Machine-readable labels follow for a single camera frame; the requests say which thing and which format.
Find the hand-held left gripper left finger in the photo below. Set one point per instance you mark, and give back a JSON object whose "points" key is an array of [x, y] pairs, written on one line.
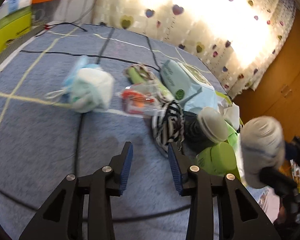
{"points": [[125, 170]]}

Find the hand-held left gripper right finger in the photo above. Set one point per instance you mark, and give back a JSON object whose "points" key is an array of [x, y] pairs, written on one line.
{"points": [[175, 172]]}

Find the white sock with stitching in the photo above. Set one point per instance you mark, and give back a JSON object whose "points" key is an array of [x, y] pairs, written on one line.
{"points": [[260, 140]]}

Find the green cloth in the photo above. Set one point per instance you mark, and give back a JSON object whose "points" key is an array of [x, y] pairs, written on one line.
{"points": [[232, 135]]}

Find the light grey sock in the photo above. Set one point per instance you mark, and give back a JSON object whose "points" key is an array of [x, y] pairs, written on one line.
{"points": [[231, 112]]}

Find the green cloth braided trim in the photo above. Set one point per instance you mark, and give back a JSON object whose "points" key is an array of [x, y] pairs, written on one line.
{"points": [[137, 76]]}

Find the blue face mask bundle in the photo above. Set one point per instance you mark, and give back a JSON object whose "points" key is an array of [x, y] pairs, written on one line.
{"points": [[70, 80]]}

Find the light green rounded case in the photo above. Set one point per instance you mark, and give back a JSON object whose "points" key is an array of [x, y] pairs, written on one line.
{"points": [[217, 158]]}

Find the black white striped cloth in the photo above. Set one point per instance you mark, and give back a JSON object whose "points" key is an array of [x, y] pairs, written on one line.
{"points": [[168, 125]]}

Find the clear packet with orange contents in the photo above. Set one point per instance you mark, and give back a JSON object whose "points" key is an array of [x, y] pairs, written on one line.
{"points": [[137, 100]]}

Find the wooden wardrobe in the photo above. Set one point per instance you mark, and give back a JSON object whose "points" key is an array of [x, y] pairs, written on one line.
{"points": [[272, 80]]}

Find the light blue plastic packet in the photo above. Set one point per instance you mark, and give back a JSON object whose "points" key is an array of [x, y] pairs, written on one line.
{"points": [[202, 100]]}

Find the blue checked bed sheet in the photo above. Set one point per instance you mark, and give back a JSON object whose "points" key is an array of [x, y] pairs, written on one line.
{"points": [[52, 130]]}

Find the white folded cloth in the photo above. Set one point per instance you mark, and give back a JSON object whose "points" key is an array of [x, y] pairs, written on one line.
{"points": [[95, 80]]}

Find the wet wipes pack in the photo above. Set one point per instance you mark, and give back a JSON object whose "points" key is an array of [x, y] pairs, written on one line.
{"points": [[177, 77]]}

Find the heart print curtain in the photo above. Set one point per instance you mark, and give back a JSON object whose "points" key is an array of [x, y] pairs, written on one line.
{"points": [[190, 17]]}

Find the red clip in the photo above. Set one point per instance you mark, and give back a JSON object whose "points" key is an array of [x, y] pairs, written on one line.
{"points": [[47, 26]]}

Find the striped cardboard box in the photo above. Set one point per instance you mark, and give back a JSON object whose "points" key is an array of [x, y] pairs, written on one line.
{"points": [[22, 42]]}

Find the clear storage bin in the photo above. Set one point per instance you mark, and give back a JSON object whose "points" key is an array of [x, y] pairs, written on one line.
{"points": [[45, 12]]}

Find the green cardboard box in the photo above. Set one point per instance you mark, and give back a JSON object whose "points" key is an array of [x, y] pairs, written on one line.
{"points": [[7, 37]]}

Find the white and green flat box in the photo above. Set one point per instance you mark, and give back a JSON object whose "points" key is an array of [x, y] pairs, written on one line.
{"points": [[5, 17]]}

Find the blue white tissue pack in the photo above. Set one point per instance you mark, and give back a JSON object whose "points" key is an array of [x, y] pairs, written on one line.
{"points": [[17, 2]]}

